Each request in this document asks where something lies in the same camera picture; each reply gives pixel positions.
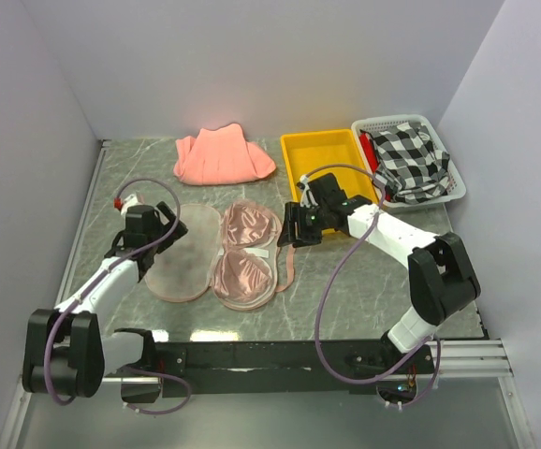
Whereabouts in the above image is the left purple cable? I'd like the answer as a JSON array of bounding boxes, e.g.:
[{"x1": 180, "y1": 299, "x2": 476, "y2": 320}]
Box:
[{"x1": 45, "y1": 177, "x2": 193, "y2": 416}]

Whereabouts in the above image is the pink pleated skirt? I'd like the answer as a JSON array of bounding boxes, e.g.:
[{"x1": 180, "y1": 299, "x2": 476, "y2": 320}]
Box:
[{"x1": 173, "y1": 123, "x2": 276, "y2": 186}]

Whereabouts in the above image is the black base beam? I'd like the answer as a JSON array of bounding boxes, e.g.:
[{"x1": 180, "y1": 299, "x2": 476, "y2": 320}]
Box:
[{"x1": 146, "y1": 340, "x2": 435, "y2": 395}]

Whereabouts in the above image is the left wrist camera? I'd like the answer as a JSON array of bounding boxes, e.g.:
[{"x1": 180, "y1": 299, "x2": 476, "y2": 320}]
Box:
[{"x1": 113, "y1": 193, "x2": 143, "y2": 217}]

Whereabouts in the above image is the white plastic basket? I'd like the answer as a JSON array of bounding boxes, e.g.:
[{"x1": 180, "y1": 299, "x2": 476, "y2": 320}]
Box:
[{"x1": 351, "y1": 114, "x2": 466, "y2": 210}]

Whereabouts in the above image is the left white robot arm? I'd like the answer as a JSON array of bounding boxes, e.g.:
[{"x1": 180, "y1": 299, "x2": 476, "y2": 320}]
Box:
[{"x1": 22, "y1": 199, "x2": 188, "y2": 405}]

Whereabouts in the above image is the red cloth in basket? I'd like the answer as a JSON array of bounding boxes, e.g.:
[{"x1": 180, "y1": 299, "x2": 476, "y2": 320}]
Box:
[{"x1": 359, "y1": 132, "x2": 378, "y2": 172}]

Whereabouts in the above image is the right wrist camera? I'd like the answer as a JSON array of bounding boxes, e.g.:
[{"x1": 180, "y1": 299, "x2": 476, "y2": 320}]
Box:
[{"x1": 297, "y1": 175, "x2": 317, "y2": 209}]

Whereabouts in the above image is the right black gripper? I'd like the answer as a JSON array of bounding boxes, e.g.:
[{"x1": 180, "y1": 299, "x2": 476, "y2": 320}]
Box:
[{"x1": 275, "y1": 202, "x2": 329, "y2": 249}]

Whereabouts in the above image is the yellow plastic tray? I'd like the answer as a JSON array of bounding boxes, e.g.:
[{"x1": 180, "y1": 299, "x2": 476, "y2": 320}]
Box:
[{"x1": 280, "y1": 129, "x2": 384, "y2": 235}]

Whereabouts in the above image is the black white checkered cloth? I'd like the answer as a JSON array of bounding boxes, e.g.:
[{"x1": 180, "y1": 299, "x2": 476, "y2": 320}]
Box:
[{"x1": 370, "y1": 122, "x2": 450, "y2": 205}]

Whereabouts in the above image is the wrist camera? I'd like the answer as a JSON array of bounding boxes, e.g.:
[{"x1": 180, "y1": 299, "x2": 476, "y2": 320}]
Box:
[
  {"x1": 113, "y1": 193, "x2": 143, "y2": 217},
  {"x1": 297, "y1": 175, "x2": 317, "y2": 209}
]

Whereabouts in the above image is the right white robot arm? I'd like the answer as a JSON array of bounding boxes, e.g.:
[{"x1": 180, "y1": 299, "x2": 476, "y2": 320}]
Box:
[{"x1": 278, "y1": 171, "x2": 481, "y2": 373}]

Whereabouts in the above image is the aluminium rail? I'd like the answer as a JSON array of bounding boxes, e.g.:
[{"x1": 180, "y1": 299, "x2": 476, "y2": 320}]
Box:
[{"x1": 102, "y1": 340, "x2": 510, "y2": 382}]

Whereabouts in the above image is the pink mesh laundry bag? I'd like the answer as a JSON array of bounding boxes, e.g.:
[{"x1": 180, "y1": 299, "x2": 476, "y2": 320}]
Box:
[{"x1": 145, "y1": 204, "x2": 225, "y2": 303}]

